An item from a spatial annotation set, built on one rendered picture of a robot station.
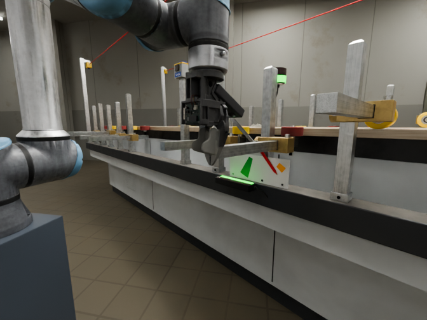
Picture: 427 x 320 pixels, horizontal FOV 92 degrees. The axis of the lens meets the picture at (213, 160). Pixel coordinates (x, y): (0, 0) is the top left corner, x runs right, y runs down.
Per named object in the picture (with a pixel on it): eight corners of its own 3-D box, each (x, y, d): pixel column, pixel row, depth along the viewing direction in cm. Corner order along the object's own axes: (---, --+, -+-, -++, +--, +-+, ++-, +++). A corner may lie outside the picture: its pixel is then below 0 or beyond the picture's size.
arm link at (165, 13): (121, -5, 44) (169, -19, 40) (155, 20, 55) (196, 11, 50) (124, 42, 46) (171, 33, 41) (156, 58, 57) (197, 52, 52)
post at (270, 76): (266, 202, 76) (272, 64, 68) (258, 199, 78) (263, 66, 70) (271, 199, 78) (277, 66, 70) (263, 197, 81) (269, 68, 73)
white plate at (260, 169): (287, 189, 68) (289, 160, 67) (229, 175, 87) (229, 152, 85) (288, 188, 69) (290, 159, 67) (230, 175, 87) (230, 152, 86)
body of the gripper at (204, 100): (180, 127, 48) (180, 72, 46) (208, 127, 54) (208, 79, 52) (201, 127, 42) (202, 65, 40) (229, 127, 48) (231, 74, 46)
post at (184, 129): (184, 164, 110) (182, 77, 103) (179, 164, 114) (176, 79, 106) (191, 164, 114) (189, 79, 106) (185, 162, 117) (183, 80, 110)
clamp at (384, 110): (391, 121, 47) (394, 99, 46) (327, 122, 57) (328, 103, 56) (394, 122, 51) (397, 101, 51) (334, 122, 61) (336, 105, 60)
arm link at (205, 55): (210, 61, 52) (239, 52, 45) (209, 81, 53) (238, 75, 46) (180, 52, 46) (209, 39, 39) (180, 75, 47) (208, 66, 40)
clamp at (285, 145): (286, 153, 67) (288, 138, 66) (253, 150, 77) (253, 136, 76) (294, 152, 71) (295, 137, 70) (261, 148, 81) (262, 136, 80)
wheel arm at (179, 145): (165, 153, 68) (164, 140, 67) (160, 152, 70) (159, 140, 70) (245, 145, 98) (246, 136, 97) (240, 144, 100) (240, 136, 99)
